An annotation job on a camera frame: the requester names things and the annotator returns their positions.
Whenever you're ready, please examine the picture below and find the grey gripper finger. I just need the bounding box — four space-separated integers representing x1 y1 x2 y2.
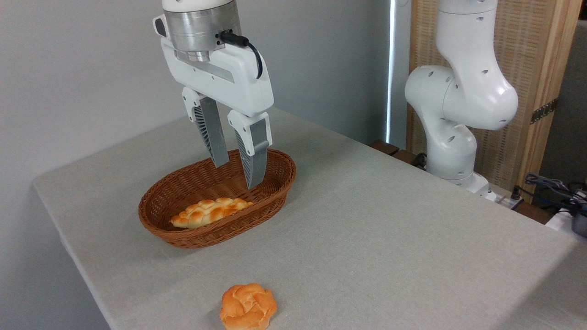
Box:
182 87 230 169
228 110 272 190

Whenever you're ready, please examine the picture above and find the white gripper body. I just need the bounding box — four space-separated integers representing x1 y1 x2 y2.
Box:
153 14 275 118

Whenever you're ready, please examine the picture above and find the long braided bread loaf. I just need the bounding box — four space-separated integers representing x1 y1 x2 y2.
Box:
171 198 254 230

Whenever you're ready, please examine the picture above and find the round knotted bread roll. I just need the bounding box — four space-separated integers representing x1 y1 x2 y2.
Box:
219 283 278 330

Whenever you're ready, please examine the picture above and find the brown oval wicker basket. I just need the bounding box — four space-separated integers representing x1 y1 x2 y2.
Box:
138 148 297 249

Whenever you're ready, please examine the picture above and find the dark brown wooden bench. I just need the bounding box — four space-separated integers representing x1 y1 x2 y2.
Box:
370 140 428 171

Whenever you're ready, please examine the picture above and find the grey tablecloth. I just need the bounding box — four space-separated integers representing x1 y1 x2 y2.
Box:
32 106 587 330

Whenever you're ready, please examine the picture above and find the white power strip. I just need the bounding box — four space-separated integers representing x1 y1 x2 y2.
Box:
485 184 524 210

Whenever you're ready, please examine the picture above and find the metal screen hinge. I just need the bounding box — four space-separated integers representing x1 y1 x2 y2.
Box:
531 98 559 124

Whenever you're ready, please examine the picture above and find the wooden bamboo folding screen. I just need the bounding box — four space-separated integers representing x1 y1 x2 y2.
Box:
406 0 583 203

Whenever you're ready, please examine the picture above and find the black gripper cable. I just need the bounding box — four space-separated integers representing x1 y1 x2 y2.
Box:
219 30 264 80

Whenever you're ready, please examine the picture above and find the tangled dark cable bundle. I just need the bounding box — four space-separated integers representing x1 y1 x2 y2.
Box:
524 173 587 215

